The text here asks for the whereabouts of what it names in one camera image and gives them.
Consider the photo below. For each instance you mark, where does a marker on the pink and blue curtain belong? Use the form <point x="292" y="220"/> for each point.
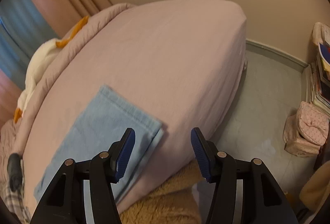
<point x="27" y="24"/>

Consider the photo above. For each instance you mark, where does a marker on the lilac quilted duvet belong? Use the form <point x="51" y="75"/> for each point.
<point x="14" y="135"/>

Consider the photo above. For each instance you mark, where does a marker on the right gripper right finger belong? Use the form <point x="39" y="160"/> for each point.
<point x="263" y="199"/>

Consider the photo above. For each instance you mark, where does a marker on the light blue denim pants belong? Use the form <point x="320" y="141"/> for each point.
<point x="102" y="123"/>

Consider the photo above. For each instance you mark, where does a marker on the lilac fitted bed sheet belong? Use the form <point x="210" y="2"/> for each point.
<point x="178" y="60"/>

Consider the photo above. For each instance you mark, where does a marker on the stack of books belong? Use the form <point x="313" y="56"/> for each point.
<point x="316" y="74"/>

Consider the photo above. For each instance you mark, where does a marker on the beige fleece sleeve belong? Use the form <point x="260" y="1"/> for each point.
<point x="171" y="202"/>

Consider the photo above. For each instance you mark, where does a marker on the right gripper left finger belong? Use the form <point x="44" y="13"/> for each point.
<point x="63" y="200"/>

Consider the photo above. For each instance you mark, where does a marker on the folded dark blue jeans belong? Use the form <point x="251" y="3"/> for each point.
<point x="14" y="172"/>

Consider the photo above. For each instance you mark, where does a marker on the white goose plush toy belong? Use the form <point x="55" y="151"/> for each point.
<point x="39" y="63"/>

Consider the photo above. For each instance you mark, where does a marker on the plaid pillow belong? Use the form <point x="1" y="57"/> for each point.
<point x="14" y="200"/>

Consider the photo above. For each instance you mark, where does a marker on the pink dotted storage bag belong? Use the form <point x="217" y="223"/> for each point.
<point x="306" y="131"/>

